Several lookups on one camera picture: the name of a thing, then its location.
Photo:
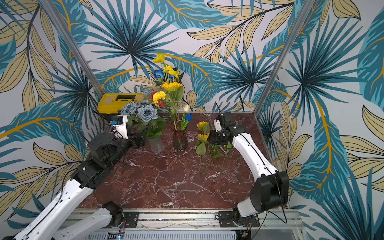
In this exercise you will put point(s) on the tall mixed flower bouquet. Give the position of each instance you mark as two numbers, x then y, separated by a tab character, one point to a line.
172	92

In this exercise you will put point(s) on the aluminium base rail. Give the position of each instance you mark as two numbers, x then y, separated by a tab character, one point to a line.
189	224

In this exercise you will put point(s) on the yellow black toolbox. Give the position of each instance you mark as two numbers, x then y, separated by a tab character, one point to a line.
113	103

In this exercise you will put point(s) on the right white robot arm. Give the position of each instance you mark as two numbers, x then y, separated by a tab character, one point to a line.
271	186

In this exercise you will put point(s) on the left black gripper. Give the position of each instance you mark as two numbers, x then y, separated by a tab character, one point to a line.
136	144

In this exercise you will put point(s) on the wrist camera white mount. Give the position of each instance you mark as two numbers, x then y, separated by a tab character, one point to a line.
119	123
217	125

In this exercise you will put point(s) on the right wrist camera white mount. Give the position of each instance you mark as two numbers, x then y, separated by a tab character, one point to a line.
217	125

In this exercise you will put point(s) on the clear glass vase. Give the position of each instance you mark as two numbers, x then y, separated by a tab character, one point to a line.
156	145

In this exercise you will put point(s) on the grey blue rose bunch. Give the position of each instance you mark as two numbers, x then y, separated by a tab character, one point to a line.
144	115

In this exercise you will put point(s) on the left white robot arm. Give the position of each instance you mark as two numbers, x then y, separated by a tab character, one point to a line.
105	152

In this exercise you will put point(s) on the yellow sunflower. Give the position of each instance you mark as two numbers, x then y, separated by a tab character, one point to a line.
217	152
201	148

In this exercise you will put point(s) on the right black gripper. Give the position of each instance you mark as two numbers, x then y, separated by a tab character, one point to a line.
214	137

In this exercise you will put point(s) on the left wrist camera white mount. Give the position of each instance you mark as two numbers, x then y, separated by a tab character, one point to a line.
119	123

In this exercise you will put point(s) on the tall sunflower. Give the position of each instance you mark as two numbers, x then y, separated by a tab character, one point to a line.
204	127

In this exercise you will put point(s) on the dark tinted glass vase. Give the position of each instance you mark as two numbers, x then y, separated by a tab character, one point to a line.
180	140

